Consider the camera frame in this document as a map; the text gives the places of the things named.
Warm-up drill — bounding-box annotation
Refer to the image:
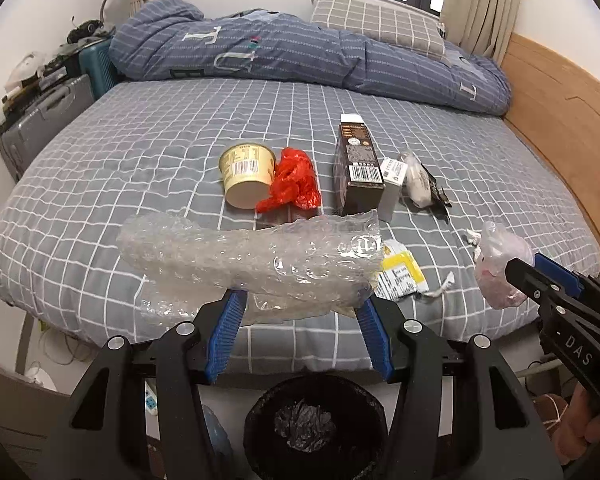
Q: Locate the yellow and white paper packet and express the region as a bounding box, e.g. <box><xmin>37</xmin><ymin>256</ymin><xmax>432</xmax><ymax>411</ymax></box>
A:
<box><xmin>372</xmin><ymin>239</ymin><xmax>425</xmax><ymax>301</ymax></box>

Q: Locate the person's right hand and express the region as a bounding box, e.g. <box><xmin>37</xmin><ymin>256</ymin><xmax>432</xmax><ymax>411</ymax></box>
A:
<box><xmin>555</xmin><ymin>385</ymin><xmax>600</xmax><ymax>466</ymax></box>

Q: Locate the black trash bin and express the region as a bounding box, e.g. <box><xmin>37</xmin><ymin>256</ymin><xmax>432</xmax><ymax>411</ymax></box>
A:
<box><xmin>243</xmin><ymin>374</ymin><xmax>388</xmax><ymax>480</ymax></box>

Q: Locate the blue striped duvet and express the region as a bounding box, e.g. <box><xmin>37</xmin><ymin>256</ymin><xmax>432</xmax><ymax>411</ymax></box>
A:
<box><xmin>109</xmin><ymin>0</ymin><xmax>512</xmax><ymax>116</ymax></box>

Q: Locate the grey checked bed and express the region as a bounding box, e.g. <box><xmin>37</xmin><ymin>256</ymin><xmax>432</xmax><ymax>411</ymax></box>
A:
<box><xmin>0</xmin><ymin>77</ymin><xmax>600</xmax><ymax>377</ymax></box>

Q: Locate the white cable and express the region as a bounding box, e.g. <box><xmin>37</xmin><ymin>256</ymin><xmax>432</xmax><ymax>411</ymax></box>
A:
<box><xmin>39</xmin><ymin>327</ymin><xmax>98</xmax><ymax>367</ymax></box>

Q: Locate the beige curtain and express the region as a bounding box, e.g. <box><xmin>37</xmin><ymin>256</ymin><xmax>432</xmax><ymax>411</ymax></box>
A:
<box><xmin>440</xmin><ymin>0</ymin><xmax>524</xmax><ymax>61</ymax></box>

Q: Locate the yellow paper cup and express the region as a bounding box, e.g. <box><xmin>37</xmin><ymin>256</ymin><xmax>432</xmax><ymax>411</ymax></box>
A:
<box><xmin>218</xmin><ymin>143</ymin><xmax>276</xmax><ymax>210</ymax></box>

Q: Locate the clear bubble wrap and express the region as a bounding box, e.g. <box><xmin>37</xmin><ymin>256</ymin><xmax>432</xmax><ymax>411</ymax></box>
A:
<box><xmin>117</xmin><ymin>209</ymin><xmax>383</xmax><ymax>328</ymax></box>

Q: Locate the small white box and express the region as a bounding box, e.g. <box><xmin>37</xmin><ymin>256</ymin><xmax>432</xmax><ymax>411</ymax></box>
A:
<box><xmin>378</xmin><ymin>157</ymin><xmax>407</xmax><ymax>223</ymax></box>

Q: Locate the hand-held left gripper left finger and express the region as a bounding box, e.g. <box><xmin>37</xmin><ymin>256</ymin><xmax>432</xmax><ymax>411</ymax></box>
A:
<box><xmin>40</xmin><ymin>290</ymin><xmax>248</xmax><ymax>480</ymax></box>

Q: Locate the red plastic bag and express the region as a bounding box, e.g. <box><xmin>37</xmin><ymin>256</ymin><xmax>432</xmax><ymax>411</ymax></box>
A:
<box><xmin>256</xmin><ymin>147</ymin><xmax>322</xmax><ymax>213</ymax></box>

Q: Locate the white plastic bag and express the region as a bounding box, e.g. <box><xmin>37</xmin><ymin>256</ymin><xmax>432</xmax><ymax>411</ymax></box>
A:
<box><xmin>5</xmin><ymin>51</ymin><xmax>47</xmax><ymax>87</ymax></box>

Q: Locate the wooden headboard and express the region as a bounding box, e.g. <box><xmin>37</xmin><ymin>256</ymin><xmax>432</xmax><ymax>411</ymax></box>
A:
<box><xmin>500</xmin><ymin>32</ymin><xmax>600</xmax><ymax>273</ymax></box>

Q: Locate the brown slipper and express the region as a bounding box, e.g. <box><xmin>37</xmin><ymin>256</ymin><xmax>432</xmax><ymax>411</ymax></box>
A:
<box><xmin>532</xmin><ymin>394</ymin><xmax>572</xmax><ymax>436</ymax></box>

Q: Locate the white string scrap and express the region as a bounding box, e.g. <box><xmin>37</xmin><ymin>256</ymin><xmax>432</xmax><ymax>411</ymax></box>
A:
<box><xmin>424</xmin><ymin>272</ymin><xmax>456</xmax><ymax>301</ymax></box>

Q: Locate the grey suitcase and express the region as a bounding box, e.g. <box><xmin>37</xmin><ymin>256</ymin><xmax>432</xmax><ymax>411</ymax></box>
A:
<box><xmin>0</xmin><ymin>74</ymin><xmax>93</xmax><ymax>183</ymax></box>

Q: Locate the grey checked pillow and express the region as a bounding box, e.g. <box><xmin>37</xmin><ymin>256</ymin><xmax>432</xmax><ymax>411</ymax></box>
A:
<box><xmin>310</xmin><ymin>0</ymin><xmax>446</xmax><ymax>58</ymax></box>

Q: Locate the teal suitcase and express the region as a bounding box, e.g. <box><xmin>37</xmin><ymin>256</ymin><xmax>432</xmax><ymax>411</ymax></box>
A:
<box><xmin>78</xmin><ymin>37</ymin><xmax>118</xmax><ymax>101</ymax></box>

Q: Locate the white power strip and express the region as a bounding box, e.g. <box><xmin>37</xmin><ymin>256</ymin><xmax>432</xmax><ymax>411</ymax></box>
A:
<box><xmin>144</xmin><ymin>384</ymin><xmax>162</xmax><ymax>417</ymax></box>

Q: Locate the white and black crumpled wrapper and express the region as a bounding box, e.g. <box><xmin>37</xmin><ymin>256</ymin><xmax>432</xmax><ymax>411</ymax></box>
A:
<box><xmin>399</xmin><ymin>150</ymin><xmax>453</xmax><ymax>218</ymax></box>

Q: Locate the brown carton box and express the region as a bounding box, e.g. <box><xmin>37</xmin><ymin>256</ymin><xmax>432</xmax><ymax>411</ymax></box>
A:
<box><xmin>333</xmin><ymin>114</ymin><xmax>386</xmax><ymax>216</ymax></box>

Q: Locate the crumpled silver wrapper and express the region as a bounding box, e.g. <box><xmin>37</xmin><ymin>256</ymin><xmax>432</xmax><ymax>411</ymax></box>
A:
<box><xmin>274</xmin><ymin>399</ymin><xmax>337</xmax><ymax>450</ymax></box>

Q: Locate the clear pinkish plastic bag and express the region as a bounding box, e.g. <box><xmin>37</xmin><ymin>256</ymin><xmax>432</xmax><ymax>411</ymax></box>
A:
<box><xmin>472</xmin><ymin>221</ymin><xmax>536</xmax><ymax>309</ymax></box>

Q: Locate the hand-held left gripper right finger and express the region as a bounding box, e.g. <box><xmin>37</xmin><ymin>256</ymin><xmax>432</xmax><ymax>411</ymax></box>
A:
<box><xmin>355</xmin><ymin>297</ymin><xmax>566</xmax><ymax>480</ymax></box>

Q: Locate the dark clutter pile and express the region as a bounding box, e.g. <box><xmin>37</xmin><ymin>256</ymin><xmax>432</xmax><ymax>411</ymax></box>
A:
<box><xmin>66</xmin><ymin>17</ymin><xmax>115</xmax><ymax>45</ymax></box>

